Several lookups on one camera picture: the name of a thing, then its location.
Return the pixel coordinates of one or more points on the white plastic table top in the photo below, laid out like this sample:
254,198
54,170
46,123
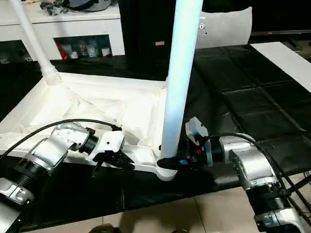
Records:
85,97

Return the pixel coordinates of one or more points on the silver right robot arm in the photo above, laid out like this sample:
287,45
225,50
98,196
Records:
255,165

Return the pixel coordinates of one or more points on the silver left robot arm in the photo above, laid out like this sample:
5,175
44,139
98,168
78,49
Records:
53,148

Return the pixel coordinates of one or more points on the black table mat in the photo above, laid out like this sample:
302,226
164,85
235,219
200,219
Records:
243,85

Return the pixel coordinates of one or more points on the black metal table leg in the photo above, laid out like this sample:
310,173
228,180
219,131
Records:
300,180

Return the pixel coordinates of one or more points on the white flat board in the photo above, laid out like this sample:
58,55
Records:
286,63

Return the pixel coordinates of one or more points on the white pillow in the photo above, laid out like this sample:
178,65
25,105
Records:
223,26

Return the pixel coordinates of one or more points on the white glass-door cabinet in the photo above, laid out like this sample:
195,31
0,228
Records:
73,26

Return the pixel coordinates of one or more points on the small plush toy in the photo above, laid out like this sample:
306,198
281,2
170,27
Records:
30,1

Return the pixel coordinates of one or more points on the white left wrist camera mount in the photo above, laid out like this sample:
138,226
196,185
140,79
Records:
110,143

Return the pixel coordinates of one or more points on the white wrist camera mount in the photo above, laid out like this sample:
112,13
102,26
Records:
196,131
110,143

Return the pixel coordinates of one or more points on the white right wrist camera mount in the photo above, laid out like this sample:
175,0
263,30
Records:
196,131

